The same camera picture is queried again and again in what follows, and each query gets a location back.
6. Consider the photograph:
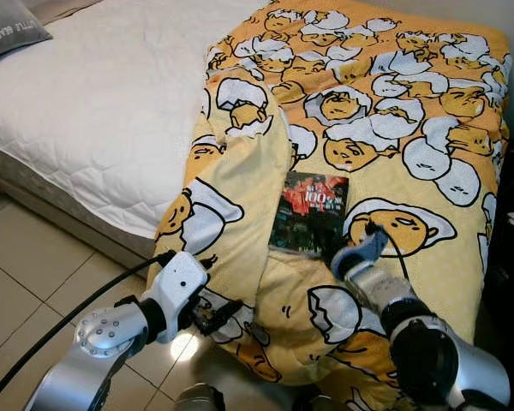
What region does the grey bear pillow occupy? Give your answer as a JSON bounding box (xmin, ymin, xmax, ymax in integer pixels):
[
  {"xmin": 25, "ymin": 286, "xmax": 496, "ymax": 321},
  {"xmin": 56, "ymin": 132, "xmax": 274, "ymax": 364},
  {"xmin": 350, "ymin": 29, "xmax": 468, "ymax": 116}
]
[{"xmin": 0, "ymin": 0, "xmax": 54, "ymax": 68}]

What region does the dark red-cover book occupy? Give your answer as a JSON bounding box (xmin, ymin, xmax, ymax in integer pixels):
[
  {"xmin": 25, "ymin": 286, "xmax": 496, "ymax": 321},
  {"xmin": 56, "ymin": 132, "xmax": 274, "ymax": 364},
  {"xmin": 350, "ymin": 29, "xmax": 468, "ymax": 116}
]
[{"xmin": 268, "ymin": 171, "xmax": 351, "ymax": 259}]

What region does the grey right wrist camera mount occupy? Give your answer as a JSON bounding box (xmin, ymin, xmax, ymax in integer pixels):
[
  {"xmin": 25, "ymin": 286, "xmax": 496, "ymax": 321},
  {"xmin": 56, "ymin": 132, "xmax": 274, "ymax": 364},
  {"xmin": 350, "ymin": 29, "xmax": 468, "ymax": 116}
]
[{"xmin": 330, "ymin": 226, "xmax": 388, "ymax": 280}]

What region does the yellow cartoon egg blanket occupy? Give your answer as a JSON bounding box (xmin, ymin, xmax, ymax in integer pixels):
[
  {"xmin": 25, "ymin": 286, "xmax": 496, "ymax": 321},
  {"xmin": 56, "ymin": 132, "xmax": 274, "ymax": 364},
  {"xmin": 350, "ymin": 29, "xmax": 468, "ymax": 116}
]
[{"xmin": 152, "ymin": 0, "xmax": 513, "ymax": 411}]

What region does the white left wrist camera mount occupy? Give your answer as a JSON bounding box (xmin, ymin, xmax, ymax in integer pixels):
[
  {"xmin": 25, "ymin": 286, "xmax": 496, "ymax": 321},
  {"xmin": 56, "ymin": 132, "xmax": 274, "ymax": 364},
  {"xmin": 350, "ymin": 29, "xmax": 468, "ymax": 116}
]
[{"xmin": 141, "ymin": 251, "xmax": 210, "ymax": 343}]

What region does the grey robot leg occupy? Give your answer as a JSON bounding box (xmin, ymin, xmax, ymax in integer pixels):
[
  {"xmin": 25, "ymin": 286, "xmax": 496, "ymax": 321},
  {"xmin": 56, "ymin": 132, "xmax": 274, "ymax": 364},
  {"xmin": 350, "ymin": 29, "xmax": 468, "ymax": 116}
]
[{"xmin": 171, "ymin": 384, "xmax": 229, "ymax": 411}]

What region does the grey bed base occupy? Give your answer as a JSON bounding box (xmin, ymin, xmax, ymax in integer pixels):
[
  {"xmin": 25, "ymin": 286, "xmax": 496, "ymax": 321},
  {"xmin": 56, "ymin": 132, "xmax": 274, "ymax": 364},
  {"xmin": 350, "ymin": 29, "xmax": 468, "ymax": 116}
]
[{"xmin": 0, "ymin": 141, "xmax": 159, "ymax": 273}]

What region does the white quilted mattress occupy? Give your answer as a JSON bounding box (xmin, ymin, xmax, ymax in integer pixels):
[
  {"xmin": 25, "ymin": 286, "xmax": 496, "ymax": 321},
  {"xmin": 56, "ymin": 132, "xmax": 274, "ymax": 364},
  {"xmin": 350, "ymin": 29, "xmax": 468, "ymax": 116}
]
[{"xmin": 0, "ymin": 0, "xmax": 271, "ymax": 241}]

